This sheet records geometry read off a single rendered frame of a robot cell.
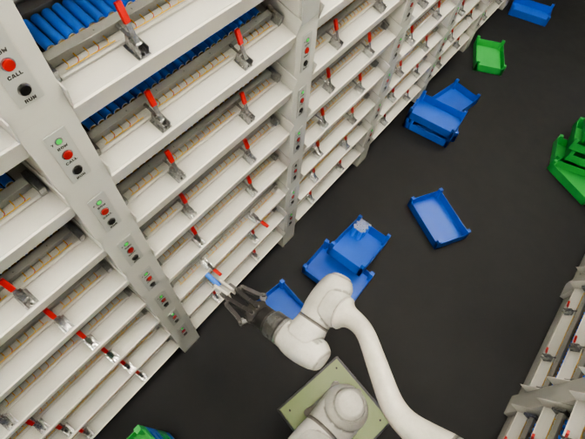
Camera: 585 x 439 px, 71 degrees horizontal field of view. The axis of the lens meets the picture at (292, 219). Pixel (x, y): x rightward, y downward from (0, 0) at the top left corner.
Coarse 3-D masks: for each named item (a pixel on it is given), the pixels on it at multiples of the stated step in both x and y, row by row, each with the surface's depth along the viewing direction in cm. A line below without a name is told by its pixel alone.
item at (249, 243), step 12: (276, 216) 189; (264, 228) 186; (252, 240) 182; (240, 252) 179; (228, 264) 176; (216, 276) 173; (204, 288) 170; (192, 300) 167; (204, 300) 168; (192, 312) 167
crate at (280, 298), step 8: (280, 280) 199; (272, 288) 200; (280, 288) 205; (288, 288) 200; (272, 296) 203; (280, 296) 203; (288, 296) 204; (296, 296) 198; (272, 304) 201; (280, 304) 201; (288, 304) 202; (296, 304) 202; (288, 312) 200; (296, 312) 200
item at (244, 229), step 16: (272, 192) 172; (256, 208) 168; (272, 208) 174; (240, 224) 164; (256, 224) 166; (224, 240) 160; (240, 240) 165; (208, 256) 156; (224, 256) 158; (208, 272) 155; (176, 288) 149; (192, 288) 154
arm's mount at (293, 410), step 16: (336, 368) 168; (320, 384) 164; (352, 384) 165; (304, 400) 160; (368, 400) 163; (288, 416) 157; (304, 416) 157; (368, 416) 159; (384, 416) 160; (368, 432) 157
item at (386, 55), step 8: (408, 0) 158; (400, 8) 161; (392, 16) 166; (400, 16) 163; (400, 24) 167; (400, 32) 172; (392, 48) 176; (400, 48) 184; (384, 56) 181; (392, 56) 180; (392, 64) 188; (392, 72) 194; (384, 80) 192; (376, 88) 196; (384, 96) 207; (376, 104) 204; (368, 120) 214; (376, 120) 221; (360, 144) 231; (368, 144) 237; (360, 160) 245
